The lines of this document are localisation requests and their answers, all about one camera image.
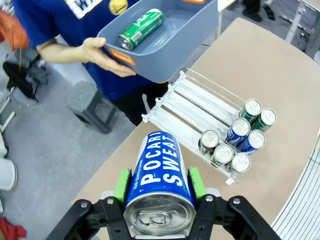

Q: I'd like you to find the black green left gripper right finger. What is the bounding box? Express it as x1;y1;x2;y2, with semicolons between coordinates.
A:
184;166;278;240

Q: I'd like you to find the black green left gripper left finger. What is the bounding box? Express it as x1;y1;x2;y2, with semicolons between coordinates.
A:
47;168;134;240

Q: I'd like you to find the blue Pocari Sweat can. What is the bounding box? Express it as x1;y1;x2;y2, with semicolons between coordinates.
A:
123;131;197;238
224;117;251;146
237;129;267;157

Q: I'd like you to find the black Pepsi can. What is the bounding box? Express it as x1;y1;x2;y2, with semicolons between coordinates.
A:
228;152;252;174
198;129;221;155
212;143;235;166

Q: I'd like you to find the blue-grey plastic bin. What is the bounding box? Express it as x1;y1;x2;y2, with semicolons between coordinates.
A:
96;0;219;83

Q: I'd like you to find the green soda can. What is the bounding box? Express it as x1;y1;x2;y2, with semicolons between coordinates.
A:
249;107;278;133
117;8;165;52
238;98;263;121

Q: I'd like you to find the person's right forearm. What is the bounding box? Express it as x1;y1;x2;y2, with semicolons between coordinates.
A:
36;38;86;65

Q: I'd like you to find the clear plastic can dispenser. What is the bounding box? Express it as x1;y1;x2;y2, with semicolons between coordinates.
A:
141;67;247;186

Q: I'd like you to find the person's right hand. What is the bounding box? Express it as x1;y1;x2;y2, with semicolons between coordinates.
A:
82;37;137;77

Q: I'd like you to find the red cloth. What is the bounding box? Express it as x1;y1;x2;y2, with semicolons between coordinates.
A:
0;216;28;240

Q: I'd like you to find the white cylindrical air purifier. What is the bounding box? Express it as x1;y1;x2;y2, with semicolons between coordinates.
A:
0;157;19;191

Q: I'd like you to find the grey plastic stool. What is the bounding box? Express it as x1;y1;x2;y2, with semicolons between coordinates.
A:
66;80;118;135

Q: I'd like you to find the small white side table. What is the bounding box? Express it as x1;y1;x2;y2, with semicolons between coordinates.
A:
0;89;16;133

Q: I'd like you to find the dark jacket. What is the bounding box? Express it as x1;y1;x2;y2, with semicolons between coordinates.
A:
2;56;50;102

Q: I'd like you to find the person in blue Warriors shirt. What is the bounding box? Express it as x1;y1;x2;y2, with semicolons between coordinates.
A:
12;0;172;127

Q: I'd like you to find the aluminium rig frame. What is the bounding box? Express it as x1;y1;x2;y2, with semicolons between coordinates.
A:
271;129;320;240

